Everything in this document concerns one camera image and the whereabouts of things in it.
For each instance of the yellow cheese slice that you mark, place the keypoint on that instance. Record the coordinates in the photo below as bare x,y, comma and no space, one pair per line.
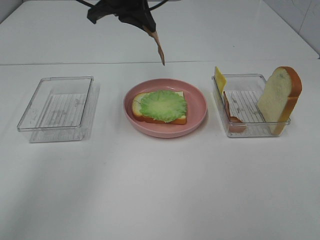
220,81

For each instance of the right clear plastic container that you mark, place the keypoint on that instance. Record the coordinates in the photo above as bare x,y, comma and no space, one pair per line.
243,92

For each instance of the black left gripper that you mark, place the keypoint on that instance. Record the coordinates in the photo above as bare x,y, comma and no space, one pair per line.
133,12

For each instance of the bacon strip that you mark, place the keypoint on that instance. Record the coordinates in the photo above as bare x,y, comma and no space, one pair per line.
235,124
155,36

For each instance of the left clear plastic container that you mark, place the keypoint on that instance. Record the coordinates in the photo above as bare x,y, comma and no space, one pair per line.
61,109

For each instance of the bread slice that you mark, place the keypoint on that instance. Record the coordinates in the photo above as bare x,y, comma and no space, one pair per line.
279,98
136,107

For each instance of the pink round plate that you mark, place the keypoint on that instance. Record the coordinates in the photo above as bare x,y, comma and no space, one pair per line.
197,108

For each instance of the green lettuce leaf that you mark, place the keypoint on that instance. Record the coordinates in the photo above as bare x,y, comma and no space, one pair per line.
162,106

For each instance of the clear plastic container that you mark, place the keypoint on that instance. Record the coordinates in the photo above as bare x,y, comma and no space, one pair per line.
61,109
243,92

